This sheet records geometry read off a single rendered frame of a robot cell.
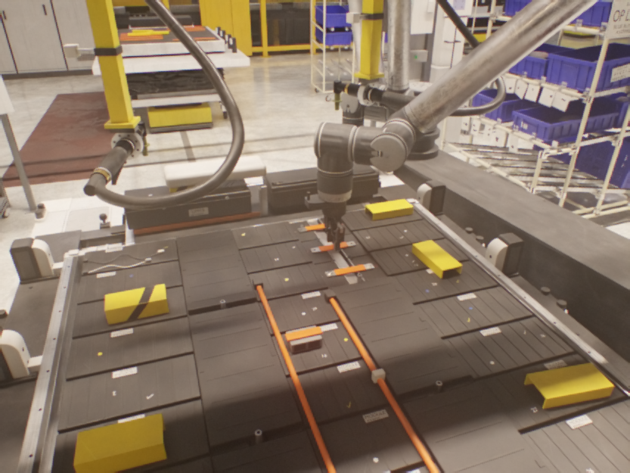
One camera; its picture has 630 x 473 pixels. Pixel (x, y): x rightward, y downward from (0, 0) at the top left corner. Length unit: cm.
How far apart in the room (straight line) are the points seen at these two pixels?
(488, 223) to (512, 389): 114
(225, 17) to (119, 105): 961
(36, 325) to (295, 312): 78
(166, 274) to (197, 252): 13
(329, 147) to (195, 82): 470
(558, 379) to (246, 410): 66
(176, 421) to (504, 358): 74
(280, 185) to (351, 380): 87
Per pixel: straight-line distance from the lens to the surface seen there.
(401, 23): 232
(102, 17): 145
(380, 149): 134
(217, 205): 173
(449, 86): 144
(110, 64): 146
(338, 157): 138
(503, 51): 141
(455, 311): 134
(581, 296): 199
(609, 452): 114
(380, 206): 176
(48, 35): 1021
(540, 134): 377
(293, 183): 178
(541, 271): 207
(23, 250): 182
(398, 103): 175
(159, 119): 620
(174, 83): 598
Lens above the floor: 181
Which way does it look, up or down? 30 degrees down
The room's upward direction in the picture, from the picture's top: straight up
